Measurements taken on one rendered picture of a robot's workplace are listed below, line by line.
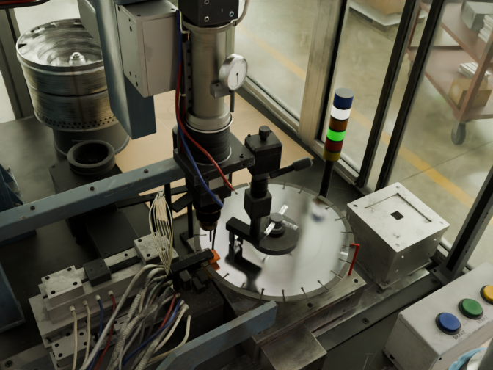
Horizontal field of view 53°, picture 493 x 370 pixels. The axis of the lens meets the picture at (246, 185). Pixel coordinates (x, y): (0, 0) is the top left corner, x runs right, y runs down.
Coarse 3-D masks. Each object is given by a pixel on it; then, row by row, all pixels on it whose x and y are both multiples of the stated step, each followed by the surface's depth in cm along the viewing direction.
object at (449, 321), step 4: (440, 316) 100; (444, 316) 100; (448, 316) 100; (452, 316) 100; (440, 320) 100; (444, 320) 100; (448, 320) 100; (452, 320) 100; (456, 320) 100; (440, 324) 99; (444, 324) 99; (448, 324) 99; (452, 324) 99; (456, 324) 99; (444, 328) 99; (448, 328) 98; (452, 328) 98; (456, 328) 98
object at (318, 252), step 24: (240, 192) 118; (288, 192) 119; (240, 216) 112; (288, 216) 113; (312, 216) 114; (336, 216) 114; (216, 240) 107; (312, 240) 108; (336, 240) 108; (216, 264) 102; (240, 264) 102; (264, 264) 102; (288, 264) 103; (312, 264) 103; (336, 264) 103; (240, 288) 98; (264, 288) 98; (288, 288) 98; (312, 288) 99
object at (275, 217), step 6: (282, 210) 108; (270, 216) 105; (276, 216) 106; (270, 222) 106; (276, 222) 104; (282, 222) 105; (288, 222) 105; (270, 228) 103; (276, 228) 106; (294, 228) 104
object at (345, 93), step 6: (336, 90) 115; (342, 90) 116; (348, 90) 116; (336, 96) 115; (342, 96) 114; (348, 96) 114; (336, 102) 115; (342, 102) 114; (348, 102) 115; (342, 108) 115
